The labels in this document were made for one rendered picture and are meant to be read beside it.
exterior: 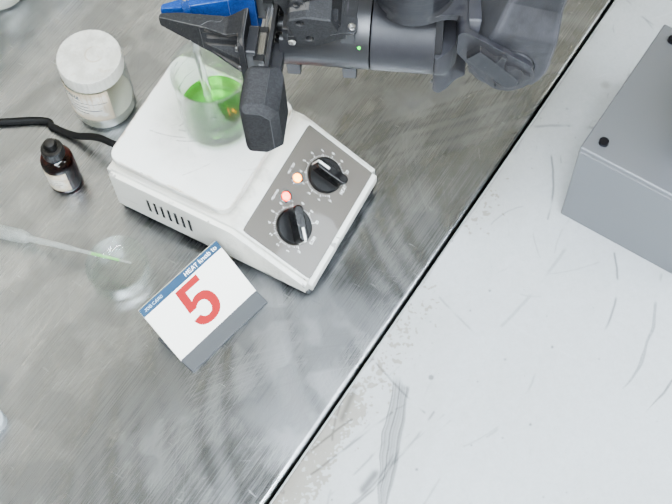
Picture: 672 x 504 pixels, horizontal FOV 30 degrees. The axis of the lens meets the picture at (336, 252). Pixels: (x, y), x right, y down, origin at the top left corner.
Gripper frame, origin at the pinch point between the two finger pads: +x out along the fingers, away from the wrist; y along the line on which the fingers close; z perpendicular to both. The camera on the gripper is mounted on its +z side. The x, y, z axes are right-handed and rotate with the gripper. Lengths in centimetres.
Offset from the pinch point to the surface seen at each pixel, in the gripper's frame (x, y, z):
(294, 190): -5.5, 3.2, -20.0
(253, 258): -2.5, 9.0, -22.1
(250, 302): -2.4, 11.8, -25.1
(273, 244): -4.3, 8.3, -20.4
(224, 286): -0.1, 11.1, -23.7
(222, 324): -0.2, 14.1, -25.1
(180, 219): 4.2, 6.3, -21.2
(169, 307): 4.0, 14.1, -22.4
